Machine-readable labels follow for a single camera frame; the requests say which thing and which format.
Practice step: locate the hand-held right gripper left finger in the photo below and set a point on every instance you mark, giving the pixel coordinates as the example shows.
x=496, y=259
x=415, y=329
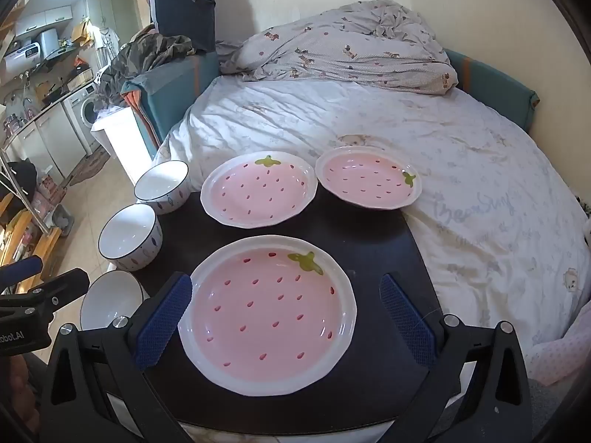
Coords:
x=164, y=318

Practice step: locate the pink dotted cloth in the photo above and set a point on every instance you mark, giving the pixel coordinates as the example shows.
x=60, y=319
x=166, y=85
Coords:
x=563, y=346

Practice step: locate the white fish print bowl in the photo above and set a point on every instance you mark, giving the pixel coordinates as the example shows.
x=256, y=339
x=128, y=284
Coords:
x=161, y=184
x=108, y=302
x=131, y=235

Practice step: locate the white kitchen base cabinets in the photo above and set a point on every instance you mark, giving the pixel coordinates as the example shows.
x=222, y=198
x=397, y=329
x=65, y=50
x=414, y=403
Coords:
x=51, y=143

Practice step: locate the grey bear print quilt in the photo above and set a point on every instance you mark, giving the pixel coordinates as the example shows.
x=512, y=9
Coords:
x=346, y=41

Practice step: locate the white nightstand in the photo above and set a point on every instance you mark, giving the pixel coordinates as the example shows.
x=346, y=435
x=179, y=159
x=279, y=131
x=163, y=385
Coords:
x=122, y=143

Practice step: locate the black cloth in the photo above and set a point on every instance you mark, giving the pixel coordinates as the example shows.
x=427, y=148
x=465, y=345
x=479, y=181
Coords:
x=21, y=175

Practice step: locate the white printed bedsheet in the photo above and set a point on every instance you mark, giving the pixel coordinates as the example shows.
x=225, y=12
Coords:
x=461, y=157

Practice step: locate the white washing machine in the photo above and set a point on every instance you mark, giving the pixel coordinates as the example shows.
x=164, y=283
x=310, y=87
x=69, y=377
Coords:
x=83, y=110

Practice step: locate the teal bed frame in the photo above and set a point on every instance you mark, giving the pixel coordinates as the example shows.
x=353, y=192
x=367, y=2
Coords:
x=184, y=78

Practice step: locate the medium pink strawberry plate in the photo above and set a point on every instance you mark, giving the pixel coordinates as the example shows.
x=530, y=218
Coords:
x=258, y=194

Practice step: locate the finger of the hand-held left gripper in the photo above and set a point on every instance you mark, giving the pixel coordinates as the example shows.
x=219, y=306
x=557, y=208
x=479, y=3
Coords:
x=60, y=288
x=18, y=273

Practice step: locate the metal rack pole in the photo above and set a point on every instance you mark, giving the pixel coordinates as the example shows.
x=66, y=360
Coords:
x=25, y=194

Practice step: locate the pink printed box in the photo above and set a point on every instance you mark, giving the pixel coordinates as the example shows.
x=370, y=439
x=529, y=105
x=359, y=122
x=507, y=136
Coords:
x=46, y=189

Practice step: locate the grey plastic box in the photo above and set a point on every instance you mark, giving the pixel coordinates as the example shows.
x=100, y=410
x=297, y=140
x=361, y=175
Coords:
x=62, y=219

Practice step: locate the white water heater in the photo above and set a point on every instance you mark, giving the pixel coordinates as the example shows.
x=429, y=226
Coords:
x=23, y=57

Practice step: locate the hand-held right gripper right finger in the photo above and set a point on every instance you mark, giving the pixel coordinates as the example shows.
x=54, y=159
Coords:
x=406, y=318

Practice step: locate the dark round tray table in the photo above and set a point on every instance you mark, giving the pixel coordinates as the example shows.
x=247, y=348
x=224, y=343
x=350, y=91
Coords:
x=369, y=249

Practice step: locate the small pink strawberry plate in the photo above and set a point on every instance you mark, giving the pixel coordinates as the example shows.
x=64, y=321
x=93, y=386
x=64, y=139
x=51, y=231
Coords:
x=364, y=180

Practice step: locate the white hanging shirt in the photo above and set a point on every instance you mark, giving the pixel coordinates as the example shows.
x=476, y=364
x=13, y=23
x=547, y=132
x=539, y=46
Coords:
x=106, y=41

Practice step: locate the silver range hood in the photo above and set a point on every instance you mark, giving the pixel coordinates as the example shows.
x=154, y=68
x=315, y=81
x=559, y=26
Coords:
x=46, y=39

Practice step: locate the grey trousers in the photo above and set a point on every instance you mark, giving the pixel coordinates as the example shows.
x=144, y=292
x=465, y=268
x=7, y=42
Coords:
x=549, y=410

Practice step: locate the large pink strawberry plate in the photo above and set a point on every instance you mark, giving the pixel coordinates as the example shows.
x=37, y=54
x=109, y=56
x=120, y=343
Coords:
x=268, y=318

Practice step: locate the white wall cabinets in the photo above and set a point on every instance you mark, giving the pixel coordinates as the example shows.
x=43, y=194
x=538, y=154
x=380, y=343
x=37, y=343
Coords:
x=46, y=17

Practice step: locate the dark hanging garment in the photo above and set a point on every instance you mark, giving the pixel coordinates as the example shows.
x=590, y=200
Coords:
x=184, y=4

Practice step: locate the wooden shelf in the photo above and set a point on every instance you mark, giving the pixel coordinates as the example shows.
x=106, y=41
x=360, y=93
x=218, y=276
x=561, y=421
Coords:
x=27, y=244

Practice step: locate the camouflage jacket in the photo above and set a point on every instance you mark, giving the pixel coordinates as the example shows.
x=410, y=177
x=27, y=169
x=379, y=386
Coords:
x=147, y=53

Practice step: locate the brown patterned rug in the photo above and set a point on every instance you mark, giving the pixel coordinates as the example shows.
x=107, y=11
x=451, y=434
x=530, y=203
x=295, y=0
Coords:
x=90, y=166

